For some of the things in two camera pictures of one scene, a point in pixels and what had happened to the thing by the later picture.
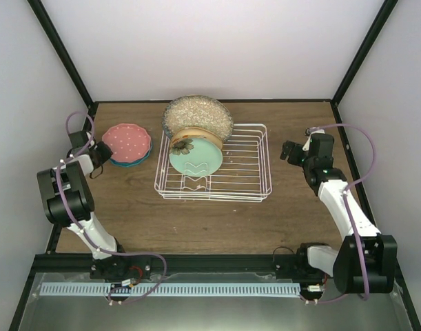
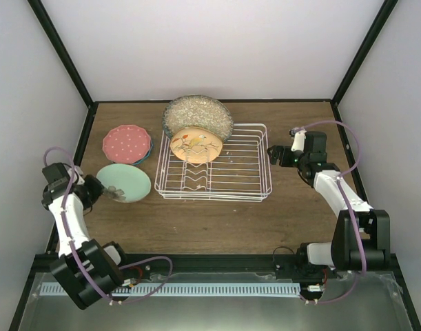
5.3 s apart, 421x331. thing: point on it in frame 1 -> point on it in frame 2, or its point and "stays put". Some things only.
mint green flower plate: [196, 156] -> [133, 181]
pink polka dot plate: [129, 143] stays put
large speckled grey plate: [198, 111] stays put
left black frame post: [49, 28] stays put
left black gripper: [107, 152] -> [98, 188]
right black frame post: [380, 18] stays put
